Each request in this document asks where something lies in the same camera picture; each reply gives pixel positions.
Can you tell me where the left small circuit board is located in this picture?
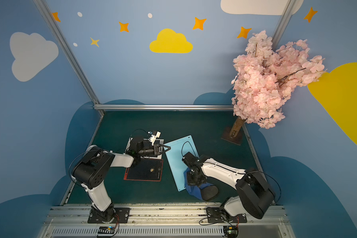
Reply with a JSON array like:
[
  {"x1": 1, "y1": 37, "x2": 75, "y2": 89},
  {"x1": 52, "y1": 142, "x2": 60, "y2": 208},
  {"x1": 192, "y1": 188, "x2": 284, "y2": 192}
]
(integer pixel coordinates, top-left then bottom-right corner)
[{"x1": 96, "y1": 226, "x2": 115, "y2": 238}]

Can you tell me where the right small circuit board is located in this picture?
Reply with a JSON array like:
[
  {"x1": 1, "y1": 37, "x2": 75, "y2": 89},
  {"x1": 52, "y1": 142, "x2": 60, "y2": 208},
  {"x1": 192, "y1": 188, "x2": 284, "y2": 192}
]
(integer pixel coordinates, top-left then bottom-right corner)
[{"x1": 223, "y1": 226, "x2": 238, "y2": 238}]

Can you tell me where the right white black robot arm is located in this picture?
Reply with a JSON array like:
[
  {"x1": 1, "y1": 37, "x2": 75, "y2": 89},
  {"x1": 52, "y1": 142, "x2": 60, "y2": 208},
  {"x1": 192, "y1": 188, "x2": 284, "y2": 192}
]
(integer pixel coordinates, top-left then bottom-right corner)
[{"x1": 182, "y1": 152, "x2": 276, "y2": 219}]

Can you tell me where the dark square tree base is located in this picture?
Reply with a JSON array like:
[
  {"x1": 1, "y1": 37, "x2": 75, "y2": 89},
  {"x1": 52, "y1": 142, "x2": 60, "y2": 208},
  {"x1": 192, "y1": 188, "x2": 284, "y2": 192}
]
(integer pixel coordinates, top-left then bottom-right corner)
[{"x1": 221, "y1": 127, "x2": 245, "y2": 145}]

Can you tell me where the red frame drawing tablet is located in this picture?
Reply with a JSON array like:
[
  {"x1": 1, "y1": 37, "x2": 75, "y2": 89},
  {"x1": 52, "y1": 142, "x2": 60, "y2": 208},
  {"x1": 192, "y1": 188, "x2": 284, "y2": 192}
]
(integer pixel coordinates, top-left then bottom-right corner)
[{"x1": 124, "y1": 158, "x2": 163, "y2": 181}]

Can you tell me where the blue wiping cloth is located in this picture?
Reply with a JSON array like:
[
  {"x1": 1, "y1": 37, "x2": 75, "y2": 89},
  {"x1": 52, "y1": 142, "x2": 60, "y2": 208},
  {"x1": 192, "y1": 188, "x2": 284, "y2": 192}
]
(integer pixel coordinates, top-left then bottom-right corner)
[{"x1": 184, "y1": 168, "x2": 219, "y2": 202}]

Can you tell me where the small circuit board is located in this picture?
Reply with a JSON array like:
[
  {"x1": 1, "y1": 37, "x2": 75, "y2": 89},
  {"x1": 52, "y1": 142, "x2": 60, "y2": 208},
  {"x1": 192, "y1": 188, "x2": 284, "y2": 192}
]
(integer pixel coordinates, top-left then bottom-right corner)
[
  {"x1": 96, "y1": 226, "x2": 115, "y2": 238},
  {"x1": 223, "y1": 226, "x2": 238, "y2": 238}
]

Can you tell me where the white frame drawing tablet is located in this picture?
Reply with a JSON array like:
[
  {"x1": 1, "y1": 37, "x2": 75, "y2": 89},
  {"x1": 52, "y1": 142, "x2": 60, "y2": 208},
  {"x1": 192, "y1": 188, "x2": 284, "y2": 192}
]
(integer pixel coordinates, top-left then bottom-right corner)
[{"x1": 126, "y1": 137, "x2": 164, "y2": 159}]

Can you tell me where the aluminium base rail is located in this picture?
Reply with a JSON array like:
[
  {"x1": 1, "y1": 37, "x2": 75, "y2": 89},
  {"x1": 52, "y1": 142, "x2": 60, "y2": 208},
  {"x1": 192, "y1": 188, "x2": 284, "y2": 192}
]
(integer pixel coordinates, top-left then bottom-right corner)
[{"x1": 38, "y1": 203, "x2": 295, "y2": 238}]

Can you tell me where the pink cherry blossom tree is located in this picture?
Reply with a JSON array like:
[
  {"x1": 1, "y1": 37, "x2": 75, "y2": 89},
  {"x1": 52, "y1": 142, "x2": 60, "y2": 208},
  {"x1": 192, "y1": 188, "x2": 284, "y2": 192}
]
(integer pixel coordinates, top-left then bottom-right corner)
[{"x1": 231, "y1": 31, "x2": 325, "y2": 129}]

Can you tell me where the white blue drawing tablet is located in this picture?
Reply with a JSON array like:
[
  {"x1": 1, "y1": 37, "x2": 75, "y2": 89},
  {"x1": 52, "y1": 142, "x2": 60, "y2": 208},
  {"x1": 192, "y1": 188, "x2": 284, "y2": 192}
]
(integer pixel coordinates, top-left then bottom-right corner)
[{"x1": 164, "y1": 135, "x2": 199, "y2": 192}]

